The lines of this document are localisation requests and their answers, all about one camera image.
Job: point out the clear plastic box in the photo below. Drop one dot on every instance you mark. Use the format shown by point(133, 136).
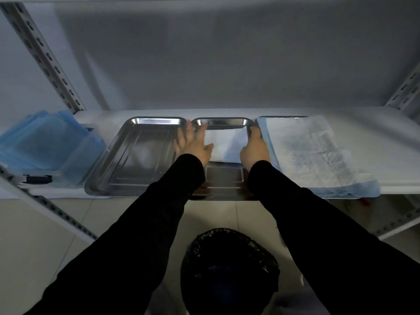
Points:
point(78, 167)

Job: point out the black clip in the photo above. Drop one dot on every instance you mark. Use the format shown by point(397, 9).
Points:
point(38, 179)

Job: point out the bin with black bag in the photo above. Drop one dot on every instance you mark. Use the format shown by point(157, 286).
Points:
point(229, 268)

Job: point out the person's right forearm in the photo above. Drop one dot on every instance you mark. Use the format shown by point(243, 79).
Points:
point(328, 246)

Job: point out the narrow steel tray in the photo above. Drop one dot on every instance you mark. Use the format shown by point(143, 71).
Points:
point(226, 180)

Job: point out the person's right hand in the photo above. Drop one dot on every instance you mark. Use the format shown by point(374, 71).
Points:
point(254, 152)

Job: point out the perforated grey shelf upright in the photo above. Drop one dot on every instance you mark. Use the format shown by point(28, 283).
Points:
point(49, 209)
point(405, 90)
point(44, 54)
point(398, 224)

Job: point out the white pad with blue backing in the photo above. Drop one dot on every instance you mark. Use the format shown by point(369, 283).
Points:
point(311, 154)

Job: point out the person's left thumb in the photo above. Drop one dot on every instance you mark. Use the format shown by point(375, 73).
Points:
point(208, 148)

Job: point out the person's left forearm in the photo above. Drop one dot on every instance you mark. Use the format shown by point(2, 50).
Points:
point(131, 246)

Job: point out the large steel tray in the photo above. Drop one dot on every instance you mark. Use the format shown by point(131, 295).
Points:
point(137, 160)

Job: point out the person's left hand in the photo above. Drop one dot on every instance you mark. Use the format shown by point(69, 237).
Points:
point(192, 147)

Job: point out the person's right fingers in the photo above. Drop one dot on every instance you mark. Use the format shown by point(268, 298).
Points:
point(255, 132)

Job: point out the white absorbent pad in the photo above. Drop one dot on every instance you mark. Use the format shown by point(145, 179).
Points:
point(226, 144)

